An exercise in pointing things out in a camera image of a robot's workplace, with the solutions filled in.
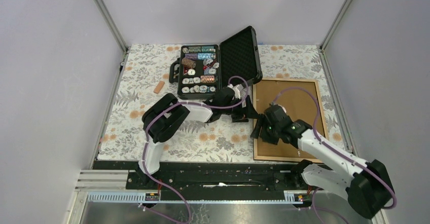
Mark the black poker chip case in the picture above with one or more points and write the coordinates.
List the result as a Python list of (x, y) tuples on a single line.
[(233, 61)]

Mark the wooden picture frame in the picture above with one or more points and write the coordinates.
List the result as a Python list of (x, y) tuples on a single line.
[(302, 103)]

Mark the floral tablecloth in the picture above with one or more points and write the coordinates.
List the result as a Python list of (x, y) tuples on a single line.
[(222, 141)]

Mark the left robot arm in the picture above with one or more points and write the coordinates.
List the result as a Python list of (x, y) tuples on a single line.
[(166, 116)]

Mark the brown poker chip stack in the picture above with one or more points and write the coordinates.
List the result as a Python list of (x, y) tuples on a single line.
[(188, 63)]

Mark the wooden block left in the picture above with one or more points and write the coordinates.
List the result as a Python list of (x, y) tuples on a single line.
[(159, 87)]

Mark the orange poker chip stack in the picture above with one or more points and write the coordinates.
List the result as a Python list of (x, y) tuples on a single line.
[(208, 79)]

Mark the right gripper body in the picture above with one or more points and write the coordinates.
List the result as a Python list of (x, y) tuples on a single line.
[(270, 134)]

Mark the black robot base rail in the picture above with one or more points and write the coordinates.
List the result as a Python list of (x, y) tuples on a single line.
[(218, 181)]

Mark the brown frame backing board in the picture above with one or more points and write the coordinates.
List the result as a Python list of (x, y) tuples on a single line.
[(299, 104)]

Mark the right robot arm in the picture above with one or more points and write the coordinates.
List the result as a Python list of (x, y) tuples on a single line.
[(366, 186)]

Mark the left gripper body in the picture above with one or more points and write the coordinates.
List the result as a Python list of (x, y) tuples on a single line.
[(237, 113)]

